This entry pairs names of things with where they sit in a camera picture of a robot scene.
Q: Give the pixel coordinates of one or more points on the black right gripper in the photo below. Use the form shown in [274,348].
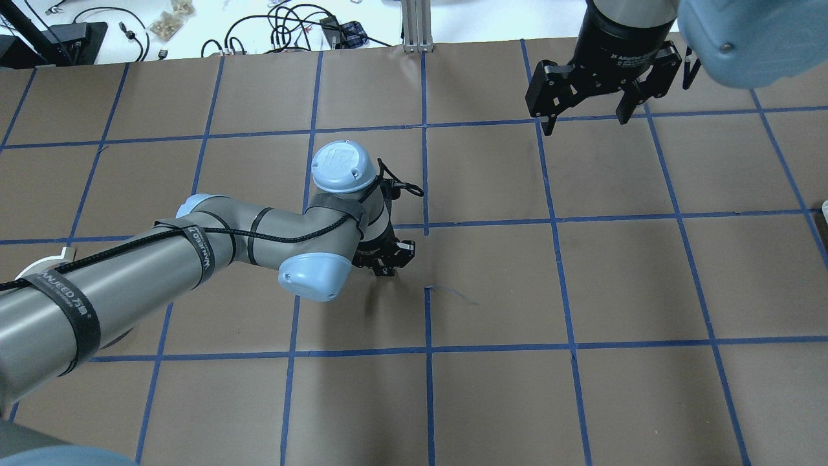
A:
[620,44]

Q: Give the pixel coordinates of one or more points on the bags of small parts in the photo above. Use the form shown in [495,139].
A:
[172,20]

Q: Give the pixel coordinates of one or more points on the black box on bench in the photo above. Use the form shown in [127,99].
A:
[82,41]

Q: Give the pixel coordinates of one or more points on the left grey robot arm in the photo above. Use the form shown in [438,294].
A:
[57,314]

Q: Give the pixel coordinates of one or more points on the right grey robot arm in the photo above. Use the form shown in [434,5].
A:
[749,44]

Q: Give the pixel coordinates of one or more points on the aluminium frame post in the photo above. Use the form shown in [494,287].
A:
[416,26]

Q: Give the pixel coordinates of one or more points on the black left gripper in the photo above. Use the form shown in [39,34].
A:
[377,246]

